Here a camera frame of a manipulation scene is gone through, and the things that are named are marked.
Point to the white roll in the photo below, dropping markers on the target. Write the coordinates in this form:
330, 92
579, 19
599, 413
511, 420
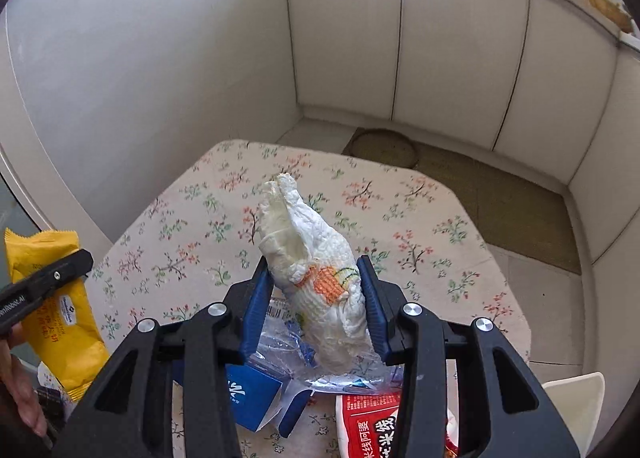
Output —
300, 238

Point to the red noodle packet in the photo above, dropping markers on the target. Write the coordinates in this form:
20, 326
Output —
370, 428

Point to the white cabinet door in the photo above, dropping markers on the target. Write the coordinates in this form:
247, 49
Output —
555, 83
345, 33
460, 48

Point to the woven basket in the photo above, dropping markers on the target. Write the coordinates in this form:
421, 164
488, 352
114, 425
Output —
607, 8

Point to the brown rectangular floor mat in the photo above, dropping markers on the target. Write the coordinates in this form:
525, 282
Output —
515, 218

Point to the white trash bin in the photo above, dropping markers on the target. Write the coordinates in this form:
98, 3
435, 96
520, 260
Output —
575, 408

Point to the blue cardboard box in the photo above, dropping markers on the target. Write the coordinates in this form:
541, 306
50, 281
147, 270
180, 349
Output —
255, 398

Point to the yellow snack packet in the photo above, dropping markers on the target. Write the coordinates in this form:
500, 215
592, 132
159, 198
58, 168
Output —
60, 333

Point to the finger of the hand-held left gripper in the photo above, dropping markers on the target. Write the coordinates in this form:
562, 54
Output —
60, 273

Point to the floral tablecloth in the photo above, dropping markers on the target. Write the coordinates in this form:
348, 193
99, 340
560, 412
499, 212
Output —
350, 198

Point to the round brown floor mat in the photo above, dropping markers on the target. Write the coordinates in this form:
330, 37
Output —
385, 146

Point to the white side kitchen cabinet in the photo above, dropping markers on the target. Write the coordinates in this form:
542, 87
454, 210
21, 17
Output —
610, 163

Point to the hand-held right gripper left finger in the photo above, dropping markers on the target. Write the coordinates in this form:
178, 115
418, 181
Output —
255, 308

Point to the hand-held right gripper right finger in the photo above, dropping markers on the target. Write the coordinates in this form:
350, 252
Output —
375, 308

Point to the crushed clear plastic bottle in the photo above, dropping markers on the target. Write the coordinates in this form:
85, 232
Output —
285, 343

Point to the person's left hand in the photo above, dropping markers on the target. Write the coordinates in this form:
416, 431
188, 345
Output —
25, 388

